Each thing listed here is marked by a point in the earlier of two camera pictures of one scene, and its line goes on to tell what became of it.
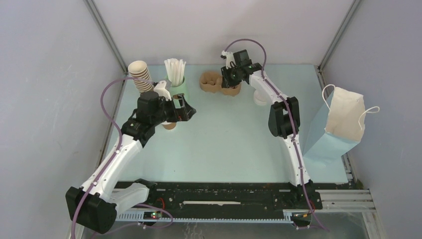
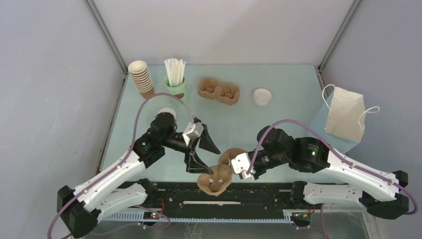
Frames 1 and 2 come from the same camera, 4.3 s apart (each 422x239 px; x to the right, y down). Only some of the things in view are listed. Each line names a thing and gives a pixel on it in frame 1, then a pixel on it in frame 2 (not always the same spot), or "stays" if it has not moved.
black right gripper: x=226 y=81 → x=257 y=173
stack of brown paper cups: x=138 y=68 stays
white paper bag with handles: x=347 y=118 stays
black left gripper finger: x=183 y=103 → x=207 y=143
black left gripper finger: x=184 y=114 → x=194 y=164
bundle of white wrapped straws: x=175 y=69 stays
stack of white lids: x=259 y=99 stays
